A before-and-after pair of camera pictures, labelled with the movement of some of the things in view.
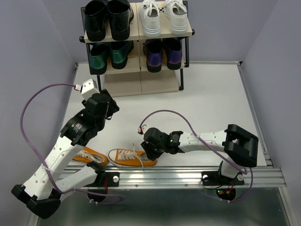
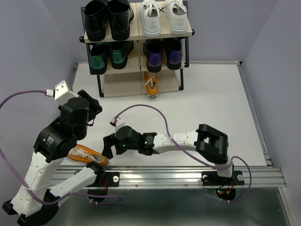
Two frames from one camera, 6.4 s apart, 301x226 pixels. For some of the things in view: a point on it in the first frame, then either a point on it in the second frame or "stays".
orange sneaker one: (127, 158) -> (151, 83)
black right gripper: (152, 154) -> (108, 141)
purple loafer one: (153, 50) stays
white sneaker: (176, 12) stays
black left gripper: (113, 108) -> (96, 109)
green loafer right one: (119, 51) stays
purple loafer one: (173, 47) stays
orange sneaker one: (87, 155) stays
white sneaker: (149, 15) stays
